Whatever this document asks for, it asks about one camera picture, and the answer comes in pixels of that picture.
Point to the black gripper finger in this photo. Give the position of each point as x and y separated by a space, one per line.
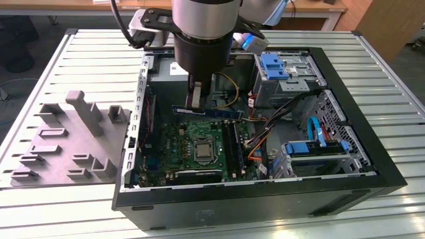
197 99
208 89

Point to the blue RAM stick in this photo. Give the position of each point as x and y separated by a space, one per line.
225 114

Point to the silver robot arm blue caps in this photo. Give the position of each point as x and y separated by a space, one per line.
205 17

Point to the grey power supply unit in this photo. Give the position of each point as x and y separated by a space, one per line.
165 94

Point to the green motherboard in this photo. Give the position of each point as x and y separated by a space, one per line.
199 129

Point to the CPU socket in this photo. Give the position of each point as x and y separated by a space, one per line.
203 140

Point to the silver CPU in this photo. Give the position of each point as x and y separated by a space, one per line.
203 152

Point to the blue plastic drive carrier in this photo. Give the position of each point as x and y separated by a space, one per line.
272 64

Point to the metal optical drive cage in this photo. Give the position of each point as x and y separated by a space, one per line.
292 85

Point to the black graphics card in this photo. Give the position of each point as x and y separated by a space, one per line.
199 178

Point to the hard disk in blue carrier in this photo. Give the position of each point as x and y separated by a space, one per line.
299 148

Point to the grey parts rack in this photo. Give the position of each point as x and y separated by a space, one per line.
65 144

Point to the black open PC case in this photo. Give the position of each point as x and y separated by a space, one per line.
232 206

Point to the metal disk bay cage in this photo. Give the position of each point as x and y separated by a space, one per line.
332 157

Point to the black bin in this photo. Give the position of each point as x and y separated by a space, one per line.
20 49

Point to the wooden cabinet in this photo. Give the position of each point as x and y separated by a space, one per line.
392 25

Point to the black chair wheel base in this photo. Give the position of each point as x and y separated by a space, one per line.
418 44

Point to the small silver wrist camera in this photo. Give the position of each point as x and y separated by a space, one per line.
256 43

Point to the silver camera with black bracket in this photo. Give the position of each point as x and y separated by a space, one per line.
139 26

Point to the wooden desk white frame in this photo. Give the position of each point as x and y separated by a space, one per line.
49 7

